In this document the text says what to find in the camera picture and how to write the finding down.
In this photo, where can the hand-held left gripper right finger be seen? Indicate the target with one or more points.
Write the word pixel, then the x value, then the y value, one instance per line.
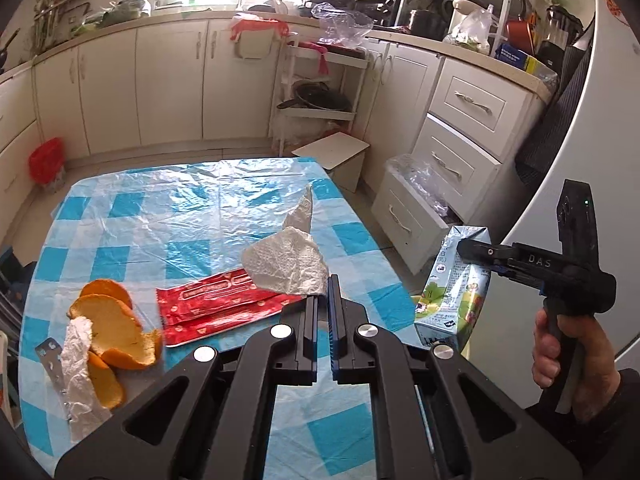
pixel 334 340

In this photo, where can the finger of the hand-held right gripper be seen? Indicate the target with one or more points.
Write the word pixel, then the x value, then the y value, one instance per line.
pixel 480 251

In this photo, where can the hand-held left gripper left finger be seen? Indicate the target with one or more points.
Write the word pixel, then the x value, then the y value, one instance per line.
pixel 305 332

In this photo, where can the grey green milk carton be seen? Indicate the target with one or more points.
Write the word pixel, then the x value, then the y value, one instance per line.
pixel 450 300

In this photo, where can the white tissue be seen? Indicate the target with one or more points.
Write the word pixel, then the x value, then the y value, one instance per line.
pixel 285 260

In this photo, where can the red snack wrapper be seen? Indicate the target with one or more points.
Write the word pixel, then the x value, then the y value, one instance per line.
pixel 210 300

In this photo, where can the large orange peel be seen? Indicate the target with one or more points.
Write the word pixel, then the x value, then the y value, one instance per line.
pixel 120 330

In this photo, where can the small orange peel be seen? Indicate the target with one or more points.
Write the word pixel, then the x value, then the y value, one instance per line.
pixel 107 292

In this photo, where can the curved orange peel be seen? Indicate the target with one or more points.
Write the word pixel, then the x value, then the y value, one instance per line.
pixel 107 385

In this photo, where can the silver blister pack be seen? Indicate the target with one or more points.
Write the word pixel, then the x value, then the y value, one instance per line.
pixel 50 360

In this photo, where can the person's right forearm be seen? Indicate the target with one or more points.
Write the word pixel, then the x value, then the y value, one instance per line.
pixel 610 442

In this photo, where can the person's right hand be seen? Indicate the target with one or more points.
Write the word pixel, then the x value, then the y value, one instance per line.
pixel 600 355

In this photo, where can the open white drawer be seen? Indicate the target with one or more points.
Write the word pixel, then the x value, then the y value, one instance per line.
pixel 400 215

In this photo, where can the deep white drawer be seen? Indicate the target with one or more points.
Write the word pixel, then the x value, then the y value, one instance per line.
pixel 450 160

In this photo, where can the clear plastic bag in drawer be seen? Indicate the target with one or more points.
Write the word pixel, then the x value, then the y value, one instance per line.
pixel 415 180

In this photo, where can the dark striped cloth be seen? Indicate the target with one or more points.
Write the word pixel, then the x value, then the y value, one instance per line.
pixel 555 120

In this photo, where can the white refrigerator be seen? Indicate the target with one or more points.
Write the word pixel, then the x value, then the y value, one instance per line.
pixel 615 135

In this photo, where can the shallow white drawer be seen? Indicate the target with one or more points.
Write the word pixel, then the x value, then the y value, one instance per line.
pixel 475 100

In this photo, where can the blue white checkered tablecloth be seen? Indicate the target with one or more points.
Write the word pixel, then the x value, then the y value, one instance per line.
pixel 190 220

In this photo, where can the white wooden stool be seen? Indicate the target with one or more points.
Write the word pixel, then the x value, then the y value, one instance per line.
pixel 332 147

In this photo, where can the blue box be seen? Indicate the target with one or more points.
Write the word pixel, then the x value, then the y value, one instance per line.
pixel 515 55

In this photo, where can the red pot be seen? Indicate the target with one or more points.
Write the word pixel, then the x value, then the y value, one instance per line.
pixel 522 35

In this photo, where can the black pan with glass lid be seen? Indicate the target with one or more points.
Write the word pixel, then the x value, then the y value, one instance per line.
pixel 320 97

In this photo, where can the plastic bag with vegetables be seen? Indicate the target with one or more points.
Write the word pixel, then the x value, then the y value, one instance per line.
pixel 472 27

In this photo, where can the black blender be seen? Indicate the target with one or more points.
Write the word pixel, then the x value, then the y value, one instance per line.
pixel 560 35

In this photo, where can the white crumpled wrapper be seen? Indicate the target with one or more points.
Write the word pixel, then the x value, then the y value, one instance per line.
pixel 80 375

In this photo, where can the white shelf rack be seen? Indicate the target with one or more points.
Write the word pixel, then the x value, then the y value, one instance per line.
pixel 350 60

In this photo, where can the black pot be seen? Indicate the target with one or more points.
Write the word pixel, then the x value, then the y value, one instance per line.
pixel 425 25

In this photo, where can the white kettle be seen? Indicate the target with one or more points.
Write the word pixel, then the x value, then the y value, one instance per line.
pixel 462 12

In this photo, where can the red cloth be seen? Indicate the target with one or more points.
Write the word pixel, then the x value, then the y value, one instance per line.
pixel 320 57

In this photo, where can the black microwave oven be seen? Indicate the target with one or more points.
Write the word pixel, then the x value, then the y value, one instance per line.
pixel 380 5

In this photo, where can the clear crumpled plastic bag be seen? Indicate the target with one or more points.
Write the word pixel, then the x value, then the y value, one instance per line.
pixel 340 22

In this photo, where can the white kitchen cabinets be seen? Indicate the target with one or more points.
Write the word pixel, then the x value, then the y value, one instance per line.
pixel 165 80

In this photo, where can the white hanging bin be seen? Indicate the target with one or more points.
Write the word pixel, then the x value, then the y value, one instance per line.
pixel 255 47

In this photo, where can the red bin liner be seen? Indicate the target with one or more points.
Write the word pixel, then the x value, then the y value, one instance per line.
pixel 255 26

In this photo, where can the red plastic bag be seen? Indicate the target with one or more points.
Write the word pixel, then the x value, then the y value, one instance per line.
pixel 46 160

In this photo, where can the green vegetables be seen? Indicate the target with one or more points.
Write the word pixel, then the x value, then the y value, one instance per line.
pixel 120 10

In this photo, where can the wall utensil rack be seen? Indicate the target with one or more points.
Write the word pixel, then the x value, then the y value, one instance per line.
pixel 60 10

